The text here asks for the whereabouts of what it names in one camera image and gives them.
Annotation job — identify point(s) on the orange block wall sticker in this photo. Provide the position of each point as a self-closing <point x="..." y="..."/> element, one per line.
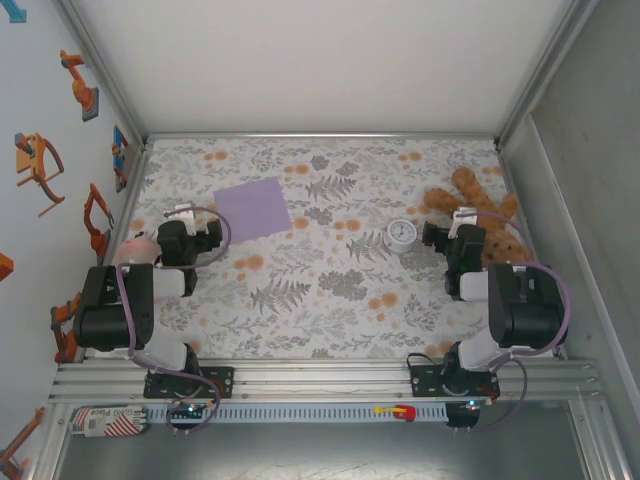
<point x="5" y="267"/>

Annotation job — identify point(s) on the orange claw machine wall sticker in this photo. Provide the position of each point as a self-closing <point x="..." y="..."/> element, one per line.
<point x="32" y="160"/>

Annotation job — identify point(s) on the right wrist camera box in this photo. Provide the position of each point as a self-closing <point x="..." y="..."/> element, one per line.
<point x="435" y="236"/>

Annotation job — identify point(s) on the aluminium side rail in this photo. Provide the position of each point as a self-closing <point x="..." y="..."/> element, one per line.
<point x="134" y="185"/>
<point x="506" y="170"/>

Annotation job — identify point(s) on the red yellow connector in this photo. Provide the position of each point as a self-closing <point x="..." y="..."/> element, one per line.
<point x="405" y="412"/>

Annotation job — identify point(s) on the aluminium frame cross bar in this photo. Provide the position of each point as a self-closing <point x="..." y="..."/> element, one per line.
<point x="320" y="135"/>

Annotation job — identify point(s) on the white round dial gauge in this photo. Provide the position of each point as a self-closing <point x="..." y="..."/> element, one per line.
<point x="401" y="234"/>

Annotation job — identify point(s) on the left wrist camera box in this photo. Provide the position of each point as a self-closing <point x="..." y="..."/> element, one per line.
<point x="215" y="234"/>

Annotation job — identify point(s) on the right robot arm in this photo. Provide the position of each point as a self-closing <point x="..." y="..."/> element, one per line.
<point x="525" y="310"/>

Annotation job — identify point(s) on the aluminium frame leg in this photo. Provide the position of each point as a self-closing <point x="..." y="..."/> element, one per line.
<point x="50" y="445"/>
<point x="597" y="445"/>

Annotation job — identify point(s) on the blue orange wall sticker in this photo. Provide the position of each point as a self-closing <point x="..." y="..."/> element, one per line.
<point x="120" y="150"/>

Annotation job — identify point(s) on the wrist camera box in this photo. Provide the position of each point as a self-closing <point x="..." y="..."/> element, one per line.
<point x="215" y="234"/>
<point x="435" y="236"/>

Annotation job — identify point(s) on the purple cloth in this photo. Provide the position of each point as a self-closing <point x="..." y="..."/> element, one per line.
<point x="250" y="210"/>

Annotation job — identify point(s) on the floral tablecloth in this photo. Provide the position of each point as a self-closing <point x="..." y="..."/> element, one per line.
<point x="325" y="320"/>

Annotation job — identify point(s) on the aluminium mounting rail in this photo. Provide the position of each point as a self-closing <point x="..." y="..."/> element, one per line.
<point x="325" y="380"/>

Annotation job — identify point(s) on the aluminium frame post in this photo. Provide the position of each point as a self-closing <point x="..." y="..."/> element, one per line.
<point x="105" y="70"/>
<point x="545" y="70"/>

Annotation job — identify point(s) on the brown teddy bear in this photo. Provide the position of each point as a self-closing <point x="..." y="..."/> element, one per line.
<point x="470" y="190"/>

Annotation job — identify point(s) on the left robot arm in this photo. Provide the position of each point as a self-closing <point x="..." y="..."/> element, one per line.
<point x="100" y="320"/>

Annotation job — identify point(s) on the red striped printed pack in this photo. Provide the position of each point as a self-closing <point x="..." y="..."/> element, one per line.
<point x="107" y="422"/>

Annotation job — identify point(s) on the blue block wall sticker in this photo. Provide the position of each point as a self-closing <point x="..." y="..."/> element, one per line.
<point x="17" y="12"/>

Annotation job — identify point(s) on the pink plush toy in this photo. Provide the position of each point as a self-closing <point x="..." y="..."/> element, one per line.
<point x="132" y="250"/>

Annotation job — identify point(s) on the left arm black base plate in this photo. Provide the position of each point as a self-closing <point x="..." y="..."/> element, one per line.
<point x="222" y="382"/>

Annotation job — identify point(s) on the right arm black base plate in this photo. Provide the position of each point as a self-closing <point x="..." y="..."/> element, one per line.
<point x="422" y="382"/>

